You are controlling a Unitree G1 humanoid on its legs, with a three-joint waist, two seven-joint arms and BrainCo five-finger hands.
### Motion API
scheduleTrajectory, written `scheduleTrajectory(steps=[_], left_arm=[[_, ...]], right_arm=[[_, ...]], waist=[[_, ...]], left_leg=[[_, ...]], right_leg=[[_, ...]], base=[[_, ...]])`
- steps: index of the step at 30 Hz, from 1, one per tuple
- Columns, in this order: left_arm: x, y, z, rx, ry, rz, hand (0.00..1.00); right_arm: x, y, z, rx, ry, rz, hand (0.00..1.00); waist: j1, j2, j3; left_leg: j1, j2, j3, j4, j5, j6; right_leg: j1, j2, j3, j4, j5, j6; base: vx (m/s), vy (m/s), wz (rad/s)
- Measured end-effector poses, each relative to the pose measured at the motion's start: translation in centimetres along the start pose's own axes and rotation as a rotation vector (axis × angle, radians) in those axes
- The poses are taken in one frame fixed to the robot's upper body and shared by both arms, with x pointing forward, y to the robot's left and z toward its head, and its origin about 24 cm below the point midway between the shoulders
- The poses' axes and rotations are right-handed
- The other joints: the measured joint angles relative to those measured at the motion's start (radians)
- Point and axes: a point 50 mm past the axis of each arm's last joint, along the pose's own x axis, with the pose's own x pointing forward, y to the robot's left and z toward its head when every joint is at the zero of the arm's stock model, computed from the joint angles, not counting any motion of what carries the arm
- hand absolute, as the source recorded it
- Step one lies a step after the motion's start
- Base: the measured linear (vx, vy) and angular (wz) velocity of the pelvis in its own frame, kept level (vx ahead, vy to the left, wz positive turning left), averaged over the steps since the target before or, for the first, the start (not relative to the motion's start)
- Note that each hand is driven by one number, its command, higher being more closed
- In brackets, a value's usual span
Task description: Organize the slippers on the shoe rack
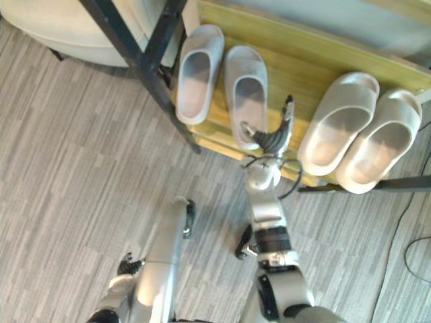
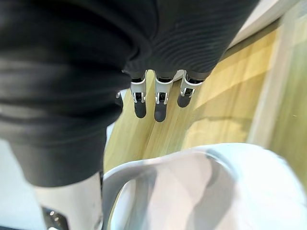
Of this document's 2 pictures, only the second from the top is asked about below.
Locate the pale wooden rack post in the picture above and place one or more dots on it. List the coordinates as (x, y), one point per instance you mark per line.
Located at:
(271, 95)

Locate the right robot hand black cloth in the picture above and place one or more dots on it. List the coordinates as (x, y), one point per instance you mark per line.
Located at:
(72, 72)

